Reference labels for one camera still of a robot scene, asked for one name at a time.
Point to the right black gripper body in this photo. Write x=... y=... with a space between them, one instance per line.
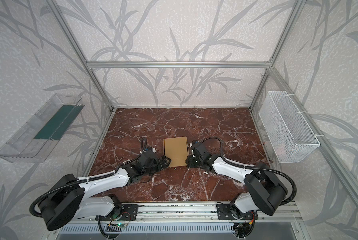
x=192 y=160

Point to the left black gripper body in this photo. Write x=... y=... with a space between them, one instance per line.
x=160 y=162

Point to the brown cardboard box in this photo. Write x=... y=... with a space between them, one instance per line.
x=176 y=149

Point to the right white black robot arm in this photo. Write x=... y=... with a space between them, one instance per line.
x=267 y=189

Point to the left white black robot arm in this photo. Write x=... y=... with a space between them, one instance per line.
x=74 y=198

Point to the black connector box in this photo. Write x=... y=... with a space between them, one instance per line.
x=241 y=231

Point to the green circuit board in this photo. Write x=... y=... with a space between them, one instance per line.
x=116 y=227

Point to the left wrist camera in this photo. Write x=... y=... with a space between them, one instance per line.
x=147 y=149

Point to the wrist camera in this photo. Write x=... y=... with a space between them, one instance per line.
x=195 y=144
x=147 y=149

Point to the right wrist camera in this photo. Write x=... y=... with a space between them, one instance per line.
x=195 y=144

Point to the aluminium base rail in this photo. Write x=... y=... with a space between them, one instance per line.
x=200 y=212

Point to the white wire mesh basket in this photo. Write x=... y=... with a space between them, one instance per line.
x=289 y=133

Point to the clear plastic wall bin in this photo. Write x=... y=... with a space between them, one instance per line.
x=37 y=138

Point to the aluminium frame enclosure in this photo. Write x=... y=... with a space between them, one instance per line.
x=338 y=167

